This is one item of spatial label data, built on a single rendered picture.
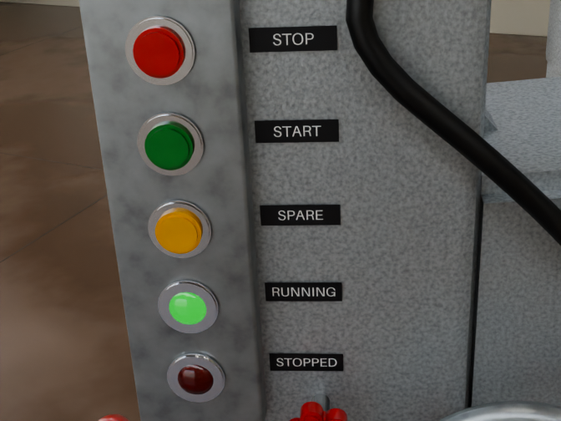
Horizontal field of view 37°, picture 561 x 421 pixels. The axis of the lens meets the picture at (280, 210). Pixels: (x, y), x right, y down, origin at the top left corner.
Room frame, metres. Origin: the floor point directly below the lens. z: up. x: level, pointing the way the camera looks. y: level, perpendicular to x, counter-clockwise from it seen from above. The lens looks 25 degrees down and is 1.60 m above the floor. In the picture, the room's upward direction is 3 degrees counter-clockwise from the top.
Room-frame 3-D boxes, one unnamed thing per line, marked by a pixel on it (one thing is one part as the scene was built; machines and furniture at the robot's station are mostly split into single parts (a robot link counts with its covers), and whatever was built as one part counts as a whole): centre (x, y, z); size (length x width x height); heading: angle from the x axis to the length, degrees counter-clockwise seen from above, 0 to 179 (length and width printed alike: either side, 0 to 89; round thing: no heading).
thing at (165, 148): (0.43, 0.06, 1.44); 0.03 x 0.01 x 0.03; 84
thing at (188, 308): (0.43, 0.06, 1.34); 0.02 x 0.01 x 0.02; 84
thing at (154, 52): (0.43, 0.06, 1.49); 0.03 x 0.01 x 0.03; 84
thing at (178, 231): (0.43, 0.06, 1.39); 0.03 x 0.01 x 0.03; 84
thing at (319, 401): (0.42, -0.02, 1.26); 0.04 x 0.04 x 0.04; 84
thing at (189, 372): (0.43, 0.06, 1.29); 0.02 x 0.01 x 0.02; 84
